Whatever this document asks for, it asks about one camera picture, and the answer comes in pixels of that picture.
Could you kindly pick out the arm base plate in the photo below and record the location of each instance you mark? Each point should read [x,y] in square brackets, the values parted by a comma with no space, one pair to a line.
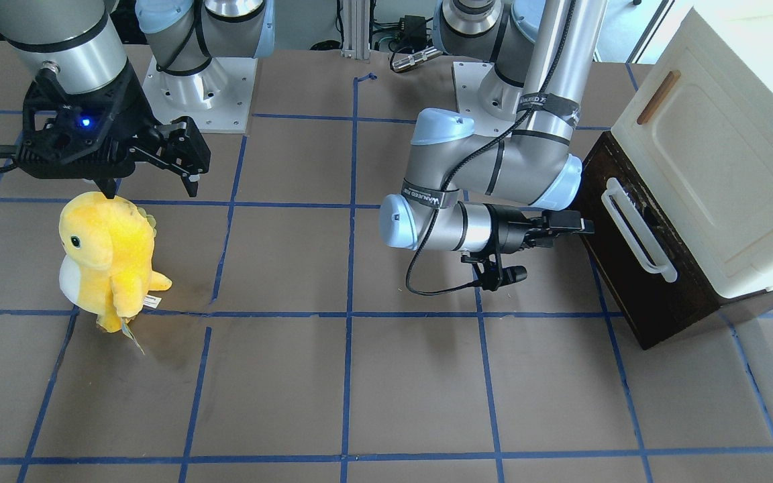
[486,98]
[218,98]

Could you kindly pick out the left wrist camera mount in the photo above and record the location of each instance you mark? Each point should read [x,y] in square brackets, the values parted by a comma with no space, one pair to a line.
[490,272]

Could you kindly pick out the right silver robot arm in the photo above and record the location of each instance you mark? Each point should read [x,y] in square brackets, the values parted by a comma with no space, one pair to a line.
[79,41]

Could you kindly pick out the cream plastic storage box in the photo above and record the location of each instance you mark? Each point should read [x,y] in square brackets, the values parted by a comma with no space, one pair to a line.
[700,133]

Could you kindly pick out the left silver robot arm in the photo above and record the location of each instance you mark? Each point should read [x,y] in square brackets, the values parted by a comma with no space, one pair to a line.
[541,58]

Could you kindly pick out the aluminium frame post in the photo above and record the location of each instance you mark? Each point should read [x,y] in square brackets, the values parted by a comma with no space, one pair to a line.
[356,26]

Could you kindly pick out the dark brown wooden drawer cabinet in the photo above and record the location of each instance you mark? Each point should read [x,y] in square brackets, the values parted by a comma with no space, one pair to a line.
[654,308]

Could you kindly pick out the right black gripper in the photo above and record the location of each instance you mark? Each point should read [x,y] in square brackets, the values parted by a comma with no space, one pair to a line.
[133,106]

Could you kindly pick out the white drawer handle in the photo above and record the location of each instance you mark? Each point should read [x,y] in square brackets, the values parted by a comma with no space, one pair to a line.
[646,249]

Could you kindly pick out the yellow plush dinosaur toy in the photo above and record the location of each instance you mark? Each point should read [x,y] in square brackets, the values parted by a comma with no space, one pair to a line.
[107,270]

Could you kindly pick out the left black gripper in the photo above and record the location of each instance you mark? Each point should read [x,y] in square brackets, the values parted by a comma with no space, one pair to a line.
[507,229]

